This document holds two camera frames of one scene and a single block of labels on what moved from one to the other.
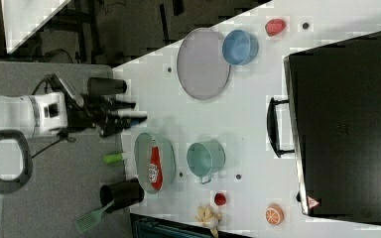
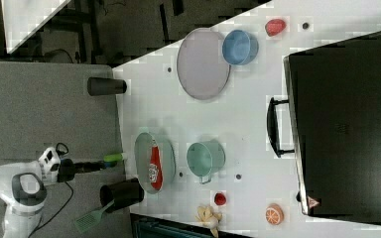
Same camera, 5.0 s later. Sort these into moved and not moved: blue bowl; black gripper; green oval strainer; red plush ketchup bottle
Moved: black gripper
Not moved: red plush ketchup bottle; blue bowl; green oval strainer
